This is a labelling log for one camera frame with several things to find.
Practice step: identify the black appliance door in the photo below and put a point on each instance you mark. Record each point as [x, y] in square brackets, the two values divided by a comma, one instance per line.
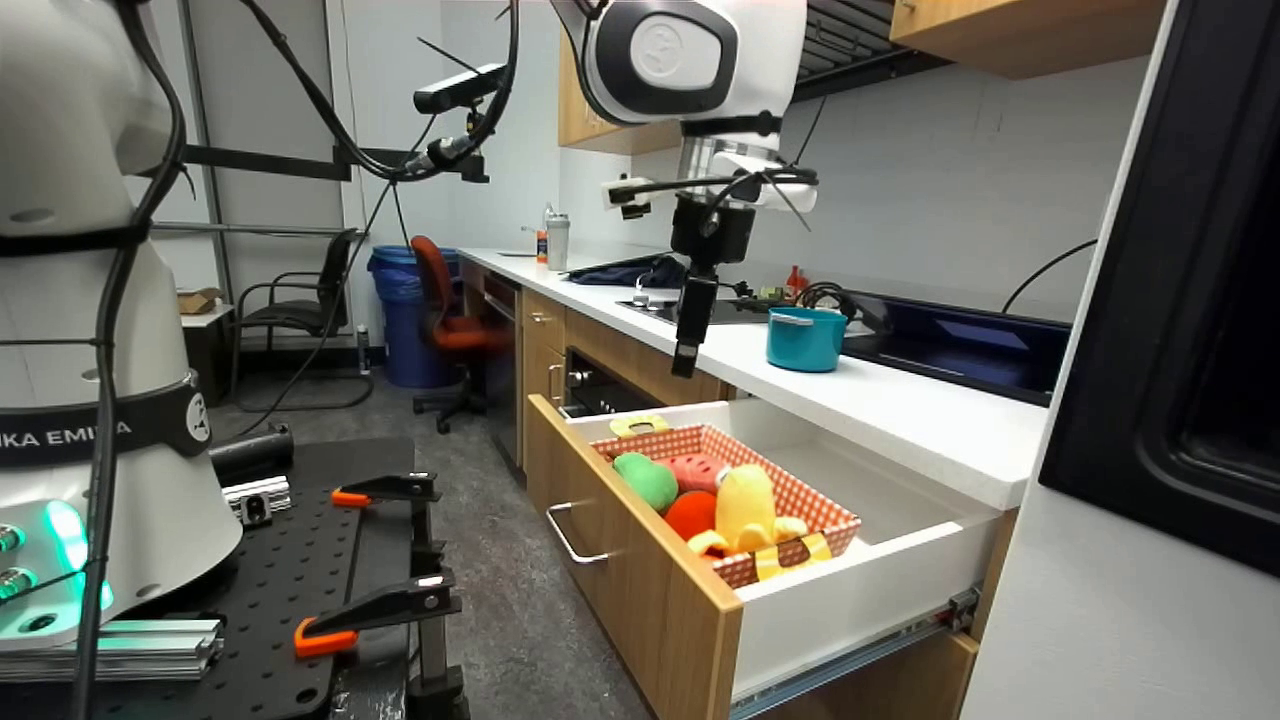
[1200, 334]

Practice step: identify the small dark side cabinet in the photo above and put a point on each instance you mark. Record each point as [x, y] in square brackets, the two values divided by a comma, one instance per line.
[203, 354]

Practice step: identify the blue trash bin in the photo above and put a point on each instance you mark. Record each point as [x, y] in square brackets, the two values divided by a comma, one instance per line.
[403, 312]

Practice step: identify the yellow banana plush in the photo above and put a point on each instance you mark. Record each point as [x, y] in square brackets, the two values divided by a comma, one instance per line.
[746, 505]

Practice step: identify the steel range hood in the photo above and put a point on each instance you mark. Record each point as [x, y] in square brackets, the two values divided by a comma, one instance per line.
[854, 41]

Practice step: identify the wooden base cabinet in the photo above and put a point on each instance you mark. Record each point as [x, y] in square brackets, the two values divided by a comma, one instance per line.
[540, 346]

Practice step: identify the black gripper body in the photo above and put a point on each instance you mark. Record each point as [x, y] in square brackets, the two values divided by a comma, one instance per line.
[711, 234]

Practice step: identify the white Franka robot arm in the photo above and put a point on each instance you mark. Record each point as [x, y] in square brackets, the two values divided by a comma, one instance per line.
[83, 334]

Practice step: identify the small red object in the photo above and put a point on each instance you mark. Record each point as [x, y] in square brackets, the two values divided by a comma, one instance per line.
[797, 282]

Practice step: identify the clear bottle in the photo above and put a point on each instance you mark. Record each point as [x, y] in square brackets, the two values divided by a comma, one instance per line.
[557, 243]

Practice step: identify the aluminium extrusion rail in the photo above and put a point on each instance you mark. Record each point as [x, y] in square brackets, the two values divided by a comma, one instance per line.
[121, 648]

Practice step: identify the white drawer with wooden front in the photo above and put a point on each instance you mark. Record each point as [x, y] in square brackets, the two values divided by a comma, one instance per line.
[854, 614]

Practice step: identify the black armchair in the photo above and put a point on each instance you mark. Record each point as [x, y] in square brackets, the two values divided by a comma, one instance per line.
[303, 312]

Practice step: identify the dark blue flat object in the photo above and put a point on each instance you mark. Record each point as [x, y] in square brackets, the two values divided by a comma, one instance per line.
[626, 275]

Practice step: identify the yellow slice toy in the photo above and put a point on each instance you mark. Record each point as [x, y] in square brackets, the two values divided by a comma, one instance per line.
[800, 549]

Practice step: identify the watermelon slice plush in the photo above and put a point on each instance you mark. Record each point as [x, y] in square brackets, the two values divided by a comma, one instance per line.
[696, 473]

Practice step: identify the black stereo camera bar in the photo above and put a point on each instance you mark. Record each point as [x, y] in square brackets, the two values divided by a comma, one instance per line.
[460, 91]

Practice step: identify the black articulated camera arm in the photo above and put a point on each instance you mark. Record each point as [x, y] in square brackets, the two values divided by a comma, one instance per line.
[335, 160]

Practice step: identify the wooden wall cabinet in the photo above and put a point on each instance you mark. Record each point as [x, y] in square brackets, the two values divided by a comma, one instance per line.
[602, 124]
[1024, 29]

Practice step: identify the red office chair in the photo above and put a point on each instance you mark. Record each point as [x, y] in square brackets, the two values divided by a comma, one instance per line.
[447, 321]

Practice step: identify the orange checkered basket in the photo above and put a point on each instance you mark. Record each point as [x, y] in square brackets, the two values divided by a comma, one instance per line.
[800, 498]

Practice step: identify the teal bowl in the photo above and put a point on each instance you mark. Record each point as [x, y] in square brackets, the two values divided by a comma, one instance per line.
[805, 343]

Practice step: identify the small yellow object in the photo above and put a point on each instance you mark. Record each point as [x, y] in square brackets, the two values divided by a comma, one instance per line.
[766, 292]

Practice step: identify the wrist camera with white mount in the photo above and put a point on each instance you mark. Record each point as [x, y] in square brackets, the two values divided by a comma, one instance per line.
[746, 184]

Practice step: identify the black perforated table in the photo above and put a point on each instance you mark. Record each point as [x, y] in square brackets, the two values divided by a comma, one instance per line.
[265, 584]

